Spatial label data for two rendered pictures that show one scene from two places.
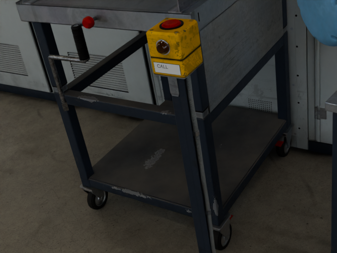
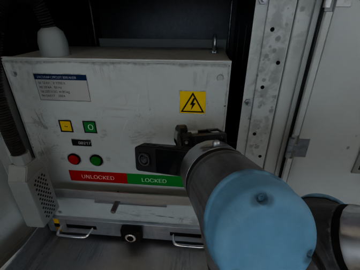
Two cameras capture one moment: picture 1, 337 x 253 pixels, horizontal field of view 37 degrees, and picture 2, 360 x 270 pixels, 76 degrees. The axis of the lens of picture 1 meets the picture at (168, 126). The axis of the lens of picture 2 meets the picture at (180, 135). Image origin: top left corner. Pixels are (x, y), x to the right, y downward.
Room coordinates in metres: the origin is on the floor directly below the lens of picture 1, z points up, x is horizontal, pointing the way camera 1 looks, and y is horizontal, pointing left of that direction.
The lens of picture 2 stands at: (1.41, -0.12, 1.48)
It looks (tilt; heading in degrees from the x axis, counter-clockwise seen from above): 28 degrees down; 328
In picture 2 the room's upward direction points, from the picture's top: straight up
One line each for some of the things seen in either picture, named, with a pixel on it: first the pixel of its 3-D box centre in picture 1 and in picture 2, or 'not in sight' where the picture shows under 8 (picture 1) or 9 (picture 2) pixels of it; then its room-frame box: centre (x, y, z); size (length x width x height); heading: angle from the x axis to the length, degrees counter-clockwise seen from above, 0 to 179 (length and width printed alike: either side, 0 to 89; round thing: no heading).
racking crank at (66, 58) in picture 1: (70, 70); not in sight; (1.44, 0.26, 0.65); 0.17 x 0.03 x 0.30; 54
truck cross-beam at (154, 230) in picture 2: not in sight; (134, 224); (1.91, -0.27, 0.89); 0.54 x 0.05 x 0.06; 53
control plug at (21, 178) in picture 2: not in sight; (35, 190); (1.97, -0.06, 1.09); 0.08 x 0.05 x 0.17; 143
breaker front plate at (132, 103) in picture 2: not in sight; (124, 159); (1.90, -0.26, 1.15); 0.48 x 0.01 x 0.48; 53
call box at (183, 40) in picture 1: (175, 47); not in sight; (0.99, -0.04, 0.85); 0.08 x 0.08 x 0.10; 52
